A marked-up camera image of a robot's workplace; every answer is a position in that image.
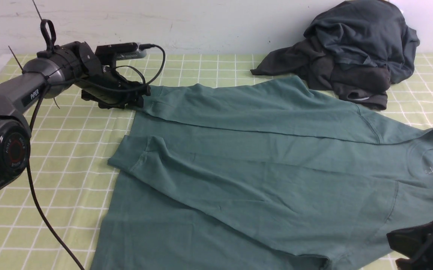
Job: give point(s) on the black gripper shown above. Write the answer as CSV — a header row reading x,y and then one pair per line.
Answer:
x,y
416,243
106,86

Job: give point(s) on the green checkered tablecloth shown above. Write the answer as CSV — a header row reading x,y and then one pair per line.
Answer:
x,y
73,139

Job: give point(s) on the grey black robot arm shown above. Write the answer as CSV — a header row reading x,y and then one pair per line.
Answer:
x,y
10,123

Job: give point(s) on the green long-sleeve top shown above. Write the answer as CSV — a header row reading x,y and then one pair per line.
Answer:
x,y
271,176

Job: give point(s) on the dark grey crumpled garment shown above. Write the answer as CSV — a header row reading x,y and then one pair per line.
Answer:
x,y
357,49

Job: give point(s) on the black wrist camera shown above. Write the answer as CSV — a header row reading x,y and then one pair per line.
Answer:
x,y
110,54

